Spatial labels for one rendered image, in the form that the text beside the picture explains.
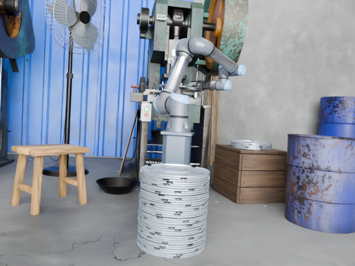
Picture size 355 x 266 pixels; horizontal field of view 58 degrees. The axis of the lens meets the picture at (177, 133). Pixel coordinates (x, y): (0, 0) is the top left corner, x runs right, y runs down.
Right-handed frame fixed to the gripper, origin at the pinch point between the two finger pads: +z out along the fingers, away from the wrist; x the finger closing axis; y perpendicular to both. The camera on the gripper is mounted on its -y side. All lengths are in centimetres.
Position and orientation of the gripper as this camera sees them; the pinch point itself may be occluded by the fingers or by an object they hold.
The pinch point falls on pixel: (188, 86)
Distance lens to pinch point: 256.1
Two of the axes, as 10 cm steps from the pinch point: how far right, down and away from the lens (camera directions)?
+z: -8.8, -0.5, 4.7
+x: -0.4, 10.0, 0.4
